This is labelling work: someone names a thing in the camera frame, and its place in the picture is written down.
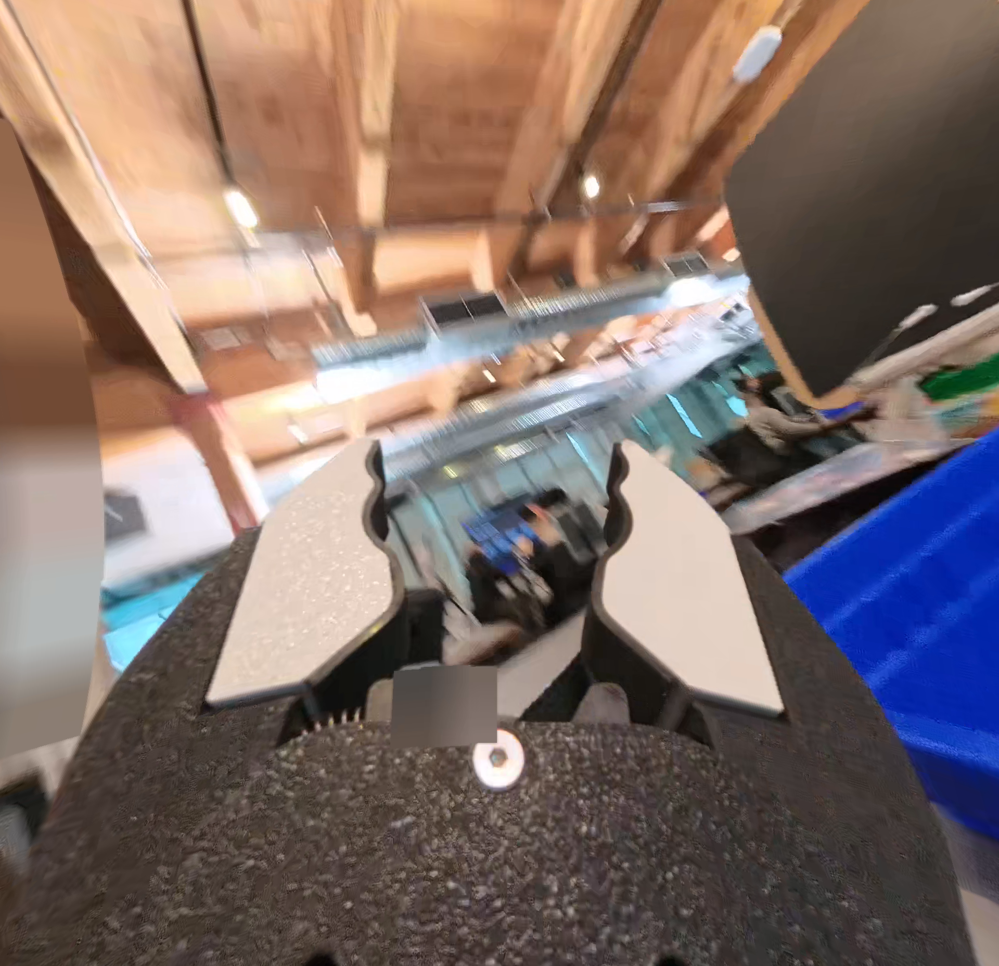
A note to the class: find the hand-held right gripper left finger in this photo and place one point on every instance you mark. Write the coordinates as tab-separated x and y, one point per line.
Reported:
305	592

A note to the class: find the white ceiling sensor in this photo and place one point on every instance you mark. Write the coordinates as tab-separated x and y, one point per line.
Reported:
757	53

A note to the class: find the black board with wooden edge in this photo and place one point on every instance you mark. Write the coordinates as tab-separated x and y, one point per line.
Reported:
874	170

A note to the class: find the silver ventilation duct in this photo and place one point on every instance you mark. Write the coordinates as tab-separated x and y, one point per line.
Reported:
547	303

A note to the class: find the blue plastic bin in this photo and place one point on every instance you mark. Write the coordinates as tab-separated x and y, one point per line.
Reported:
906	592

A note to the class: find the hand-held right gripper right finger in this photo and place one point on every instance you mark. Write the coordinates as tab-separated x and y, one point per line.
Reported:
687	592

